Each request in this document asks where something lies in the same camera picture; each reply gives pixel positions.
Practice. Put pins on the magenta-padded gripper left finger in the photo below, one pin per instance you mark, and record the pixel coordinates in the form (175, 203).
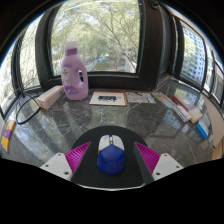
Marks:
(59, 165)

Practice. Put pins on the white and orange carton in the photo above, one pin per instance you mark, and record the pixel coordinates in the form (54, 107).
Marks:
(50, 97)

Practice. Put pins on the beige book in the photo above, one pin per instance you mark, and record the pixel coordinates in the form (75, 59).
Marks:
(195, 115)

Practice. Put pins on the white and blue small box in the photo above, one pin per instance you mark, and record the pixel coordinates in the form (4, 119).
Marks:
(182, 113)

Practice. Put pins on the red hardcover book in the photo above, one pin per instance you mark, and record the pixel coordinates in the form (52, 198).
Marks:
(184, 104)

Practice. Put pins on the yellow and purple box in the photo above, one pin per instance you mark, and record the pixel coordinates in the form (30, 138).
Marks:
(7, 135)

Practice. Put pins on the round black mouse pad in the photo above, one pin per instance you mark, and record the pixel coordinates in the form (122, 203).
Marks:
(90, 166)

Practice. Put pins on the teal and orange booklet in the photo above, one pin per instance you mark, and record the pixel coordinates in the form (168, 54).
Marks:
(165, 99)

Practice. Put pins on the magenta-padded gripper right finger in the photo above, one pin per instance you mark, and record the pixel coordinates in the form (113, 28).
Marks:
(164, 165)

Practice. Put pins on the purple detergent bottle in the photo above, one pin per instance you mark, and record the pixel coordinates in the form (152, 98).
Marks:
(74, 80)

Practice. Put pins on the pale printed leaflet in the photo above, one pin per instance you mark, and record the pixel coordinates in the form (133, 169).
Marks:
(139, 97)

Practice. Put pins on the blue and white computer mouse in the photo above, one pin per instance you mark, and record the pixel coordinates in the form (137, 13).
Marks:
(111, 158)

